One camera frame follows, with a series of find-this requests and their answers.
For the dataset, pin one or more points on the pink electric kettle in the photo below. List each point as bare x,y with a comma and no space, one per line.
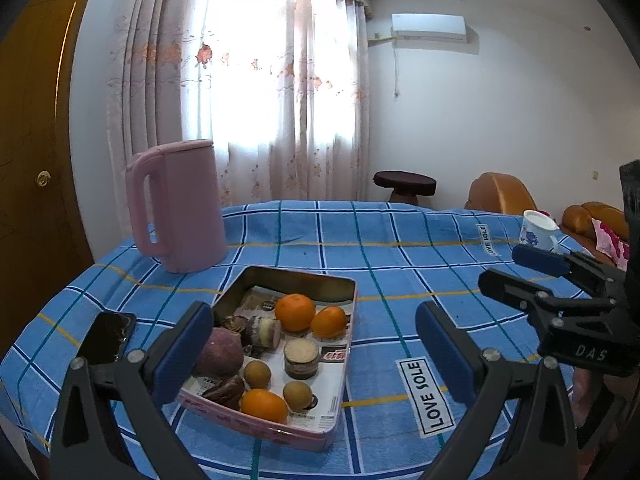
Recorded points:
180,210

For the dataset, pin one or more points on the brown leather sofa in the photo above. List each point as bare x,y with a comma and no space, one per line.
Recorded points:
580,220

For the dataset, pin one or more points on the dark round stool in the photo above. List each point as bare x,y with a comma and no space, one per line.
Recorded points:
404,182

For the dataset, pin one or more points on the brass door knob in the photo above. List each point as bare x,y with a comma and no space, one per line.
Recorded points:
44,178

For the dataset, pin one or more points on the dark chocolate pastry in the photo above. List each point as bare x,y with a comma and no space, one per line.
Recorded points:
227,391

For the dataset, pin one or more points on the pink floral cloth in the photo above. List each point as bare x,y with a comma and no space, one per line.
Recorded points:
612,242

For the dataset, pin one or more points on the dark brown water chestnut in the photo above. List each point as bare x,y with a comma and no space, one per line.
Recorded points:
235,322

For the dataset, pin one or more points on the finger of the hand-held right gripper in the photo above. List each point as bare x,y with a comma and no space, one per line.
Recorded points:
510,287
540,260

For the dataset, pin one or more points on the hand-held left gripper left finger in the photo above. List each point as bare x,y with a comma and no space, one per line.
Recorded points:
182,345

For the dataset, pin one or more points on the brown longan fruit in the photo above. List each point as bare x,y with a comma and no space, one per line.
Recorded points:
296,395
257,373

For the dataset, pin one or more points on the blue plaid tablecloth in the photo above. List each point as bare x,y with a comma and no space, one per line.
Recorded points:
400,270

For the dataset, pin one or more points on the white air conditioner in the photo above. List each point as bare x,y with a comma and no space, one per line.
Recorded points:
429,27

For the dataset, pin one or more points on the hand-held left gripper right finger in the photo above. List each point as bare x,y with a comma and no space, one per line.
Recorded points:
442,345

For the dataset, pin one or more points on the black smartphone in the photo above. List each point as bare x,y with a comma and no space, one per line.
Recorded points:
107,337

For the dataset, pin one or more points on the purple sweet potato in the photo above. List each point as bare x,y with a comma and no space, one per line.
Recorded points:
220,352

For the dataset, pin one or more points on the white cup with blue print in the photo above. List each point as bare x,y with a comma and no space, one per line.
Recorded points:
537,230

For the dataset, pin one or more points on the sheer floral curtain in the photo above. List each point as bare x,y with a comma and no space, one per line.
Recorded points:
250,85

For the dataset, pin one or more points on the small orange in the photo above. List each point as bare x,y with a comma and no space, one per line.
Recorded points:
329,321
264,406

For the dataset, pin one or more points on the wrapped roll cake slice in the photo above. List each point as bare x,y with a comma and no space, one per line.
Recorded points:
265,332

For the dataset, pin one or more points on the pink rectangular tin tray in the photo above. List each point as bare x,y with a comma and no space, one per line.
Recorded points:
330,400

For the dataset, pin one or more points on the brown wooden door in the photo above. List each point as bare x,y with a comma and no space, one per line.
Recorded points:
30,160

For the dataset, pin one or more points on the large orange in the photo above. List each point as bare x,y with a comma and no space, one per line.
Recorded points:
295,312

